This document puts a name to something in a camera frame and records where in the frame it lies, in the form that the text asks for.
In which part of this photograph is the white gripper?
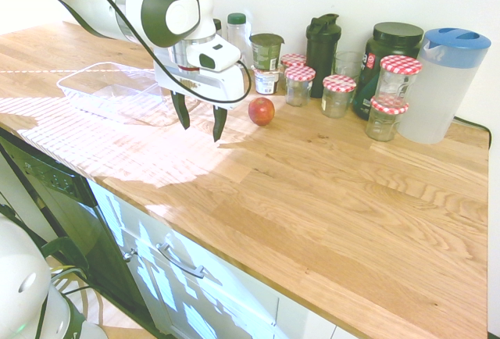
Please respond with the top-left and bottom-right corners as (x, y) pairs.
(153, 36), (247, 143)

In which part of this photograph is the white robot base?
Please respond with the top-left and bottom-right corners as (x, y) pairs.
(0, 212), (110, 339)

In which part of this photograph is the red apple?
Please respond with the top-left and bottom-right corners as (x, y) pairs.
(248, 97), (276, 127)

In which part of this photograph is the clear plastic container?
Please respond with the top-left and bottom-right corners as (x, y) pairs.
(56, 61), (180, 127)

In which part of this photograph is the white yogurt cup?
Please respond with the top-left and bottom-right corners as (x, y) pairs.
(251, 64), (284, 95)

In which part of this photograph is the clear bottle green cap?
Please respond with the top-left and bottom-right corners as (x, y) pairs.
(226, 12), (253, 67)

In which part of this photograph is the green yogurt cup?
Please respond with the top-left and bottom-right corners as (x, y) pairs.
(248, 32), (285, 72)

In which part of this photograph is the glass jar red checkered lid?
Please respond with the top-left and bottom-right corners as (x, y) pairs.
(279, 52), (308, 91)
(320, 73), (358, 119)
(284, 65), (316, 108)
(364, 95), (409, 143)
(377, 54), (423, 108)

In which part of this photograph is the black shaker bottle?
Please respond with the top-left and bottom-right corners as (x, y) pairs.
(305, 12), (342, 99)

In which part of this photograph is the white cabinet drawer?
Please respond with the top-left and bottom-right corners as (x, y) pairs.
(86, 178), (280, 339)

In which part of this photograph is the clear drinking glass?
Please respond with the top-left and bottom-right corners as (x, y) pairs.
(332, 50), (365, 82)

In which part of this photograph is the black dishwasher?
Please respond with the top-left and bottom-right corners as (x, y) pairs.
(0, 127), (157, 328)

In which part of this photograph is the dark green protein tub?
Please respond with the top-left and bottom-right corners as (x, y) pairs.
(352, 21), (425, 122)

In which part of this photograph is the translucent pitcher blue lid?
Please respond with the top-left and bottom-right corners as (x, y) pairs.
(396, 27), (492, 145)

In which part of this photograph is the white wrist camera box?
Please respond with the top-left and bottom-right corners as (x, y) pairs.
(185, 37), (242, 73)

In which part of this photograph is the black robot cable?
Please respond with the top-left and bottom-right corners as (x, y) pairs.
(73, 0), (252, 105)

